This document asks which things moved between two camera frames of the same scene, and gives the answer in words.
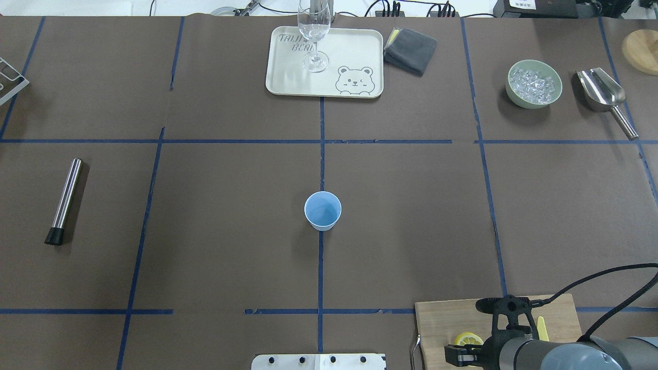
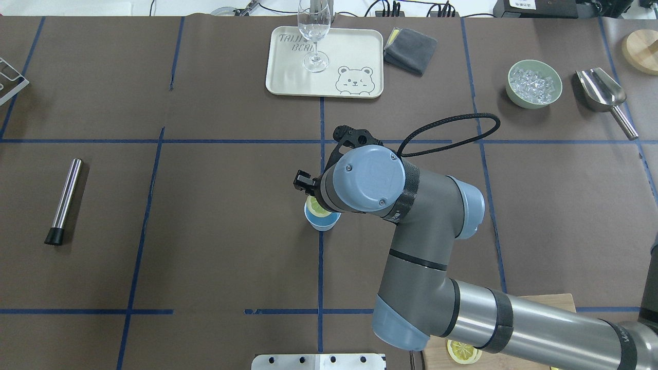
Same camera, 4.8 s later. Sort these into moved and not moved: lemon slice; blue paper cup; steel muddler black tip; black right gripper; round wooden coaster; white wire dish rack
Moved: lemon slice; black right gripper
Not moved: blue paper cup; white wire dish rack; round wooden coaster; steel muddler black tip
